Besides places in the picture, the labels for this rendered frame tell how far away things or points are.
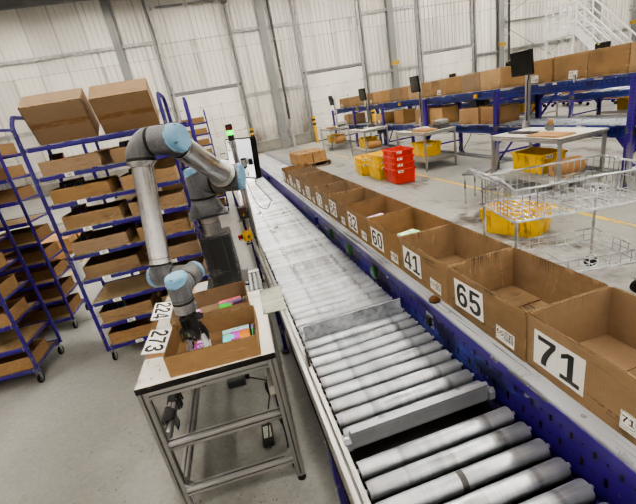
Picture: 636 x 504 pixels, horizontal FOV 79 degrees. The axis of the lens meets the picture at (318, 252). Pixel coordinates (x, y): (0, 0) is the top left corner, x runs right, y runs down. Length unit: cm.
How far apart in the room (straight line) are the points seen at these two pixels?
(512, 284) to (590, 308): 41
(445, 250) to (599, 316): 79
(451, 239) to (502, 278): 40
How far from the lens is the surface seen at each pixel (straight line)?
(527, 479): 122
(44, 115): 337
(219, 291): 222
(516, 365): 130
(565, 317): 134
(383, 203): 265
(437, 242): 195
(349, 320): 176
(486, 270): 163
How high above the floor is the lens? 168
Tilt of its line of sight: 21 degrees down
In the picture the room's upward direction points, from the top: 10 degrees counter-clockwise
